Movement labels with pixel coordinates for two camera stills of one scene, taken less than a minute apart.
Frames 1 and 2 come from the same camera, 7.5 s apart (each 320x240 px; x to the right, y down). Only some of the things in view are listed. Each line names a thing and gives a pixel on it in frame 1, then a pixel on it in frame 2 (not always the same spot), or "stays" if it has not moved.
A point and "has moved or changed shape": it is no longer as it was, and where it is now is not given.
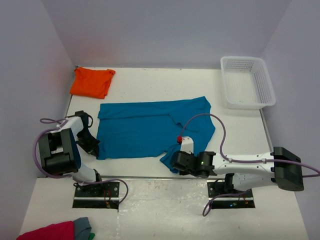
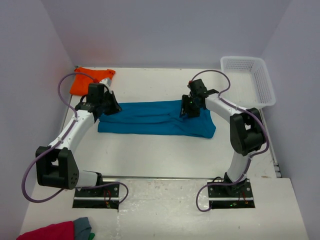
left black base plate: (101, 195) stays
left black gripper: (93, 149) → (116, 108)
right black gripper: (181, 172) → (185, 108)
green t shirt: (91, 236) stays
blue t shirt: (149, 129) has moved or changed shape
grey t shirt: (82, 228) stays
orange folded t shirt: (91, 83) stays
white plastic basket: (247, 83) stays
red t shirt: (64, 230) stays
